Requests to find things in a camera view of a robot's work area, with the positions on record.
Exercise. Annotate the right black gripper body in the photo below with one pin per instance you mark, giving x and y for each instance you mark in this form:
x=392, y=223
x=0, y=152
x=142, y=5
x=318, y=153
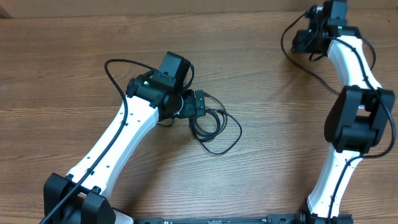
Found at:
x=300, y=42

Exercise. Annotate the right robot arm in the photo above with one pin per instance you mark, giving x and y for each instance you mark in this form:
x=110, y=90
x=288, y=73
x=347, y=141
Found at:
x=356, y=121

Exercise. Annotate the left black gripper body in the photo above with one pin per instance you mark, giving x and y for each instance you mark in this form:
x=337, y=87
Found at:
x=189, y=107

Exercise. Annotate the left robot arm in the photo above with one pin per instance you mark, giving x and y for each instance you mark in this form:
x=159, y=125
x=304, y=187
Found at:
x=82, y=196

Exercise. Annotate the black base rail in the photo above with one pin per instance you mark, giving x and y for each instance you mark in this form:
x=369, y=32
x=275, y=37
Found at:
x=214, y=221

